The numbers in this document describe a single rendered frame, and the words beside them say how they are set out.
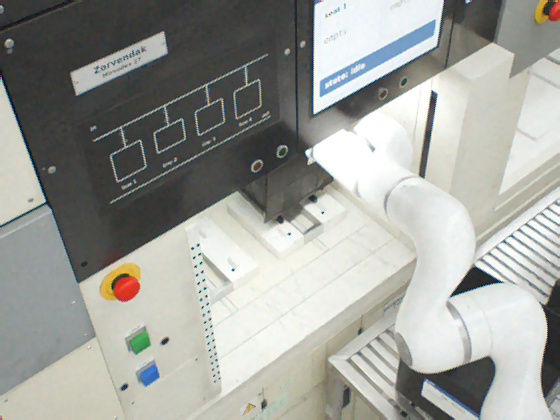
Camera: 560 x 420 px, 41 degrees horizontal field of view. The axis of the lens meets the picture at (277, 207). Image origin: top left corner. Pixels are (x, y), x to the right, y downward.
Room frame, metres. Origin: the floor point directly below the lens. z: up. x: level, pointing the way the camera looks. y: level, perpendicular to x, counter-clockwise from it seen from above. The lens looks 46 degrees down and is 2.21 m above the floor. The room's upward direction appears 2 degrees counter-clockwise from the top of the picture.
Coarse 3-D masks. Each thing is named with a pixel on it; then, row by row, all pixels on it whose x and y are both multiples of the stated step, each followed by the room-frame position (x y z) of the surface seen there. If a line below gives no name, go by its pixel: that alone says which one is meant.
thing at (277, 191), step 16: (304, 160) 1.21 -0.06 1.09; (272, 176) 1.15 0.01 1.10; (288, 176) 1.18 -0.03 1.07; (304, 176) 1.21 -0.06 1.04; (320, 176) 1.25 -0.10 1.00; (240, 192) 1.22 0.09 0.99; (256, 192) 1.17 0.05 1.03; (272, 192) 1.15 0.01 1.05; (288, 192) 1.19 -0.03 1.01; (304, 192) 1.22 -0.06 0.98; (256, 208) 1.17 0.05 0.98; (272, 208) 1.16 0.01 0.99; (288, 208) 1.19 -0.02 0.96
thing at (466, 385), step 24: (456, 288) 0.97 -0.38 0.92; (552, 312) 0.89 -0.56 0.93; (552, 336) 0.88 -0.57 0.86; (480, 360) 0.88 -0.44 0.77; (552, 360) 0.86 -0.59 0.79; (408, 384) 0.80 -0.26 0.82; (432, 384) 0.76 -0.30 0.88; (456, 384) 0.73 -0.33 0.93; (480, 384) 0.82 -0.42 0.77; (552, 384) 0.82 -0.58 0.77; (432, 408) 0.76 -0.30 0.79; (456, 408) 0.72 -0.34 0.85; (480, 408) 0.69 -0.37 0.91
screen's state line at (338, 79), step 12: (432, 24) 1.06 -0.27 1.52; (408, 36) 1.03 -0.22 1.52; (420, 36) 1.05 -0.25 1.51; (432, 36) 1.07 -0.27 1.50; (384, 48) 0.99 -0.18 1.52; (396, 48) 1.01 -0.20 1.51; (408, 48) 1.03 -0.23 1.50; (360, 60) 0.96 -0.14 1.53; (372, 60) 0.98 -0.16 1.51; (384, 60) 1.00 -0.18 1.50; (336, 72) 0.93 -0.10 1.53; (348, 72) 0.95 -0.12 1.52; (360, 72) 0.96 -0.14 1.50; (324, 84) 0.92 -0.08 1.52; (336, 84) 0.93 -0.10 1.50
